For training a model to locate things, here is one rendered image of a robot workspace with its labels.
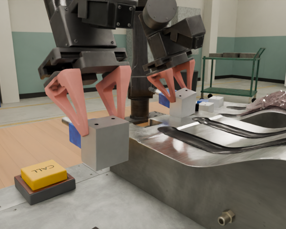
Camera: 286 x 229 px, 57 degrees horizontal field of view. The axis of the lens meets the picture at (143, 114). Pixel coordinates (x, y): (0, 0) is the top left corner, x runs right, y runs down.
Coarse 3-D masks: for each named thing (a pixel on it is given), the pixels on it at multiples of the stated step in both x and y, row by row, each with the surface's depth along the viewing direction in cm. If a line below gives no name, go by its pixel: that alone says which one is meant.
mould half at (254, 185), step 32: (192, 128) 53; (256, 128) 54; (128, 160) 48; (160, 160) 42; (192, 160) 39; (224, 160) 35; (256, 160) 30; (160, 192) 43; (192, 192) 38; (224, 192) 34; (256, 192) 30; (256, 224) 31
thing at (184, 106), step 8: (152, 88) 67; (184, 88) 61; (160, 96) 62; (176, 96) 58; (184, 96) 58; (192, 96) 59; (168, 104) 61; (176, 104) 59; (184, 104) 58; (192, 104) 60; (176, 112) 60; (184, 112) 59; (192, 112) 61
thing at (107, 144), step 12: (96, 120) 33; (108, 120) 33; (120, 120) 34; (72, 132) 36; (96, 132) 30; (108, 132) 32; (120, 132) 33; (84, 144) 33; (96, 144) 31; (108, 144) 32; (120, 144) 33; (84, 156) 33; (96, 156) 31; (108, 156) 32; (120, 156) 34; (96, 168) 32
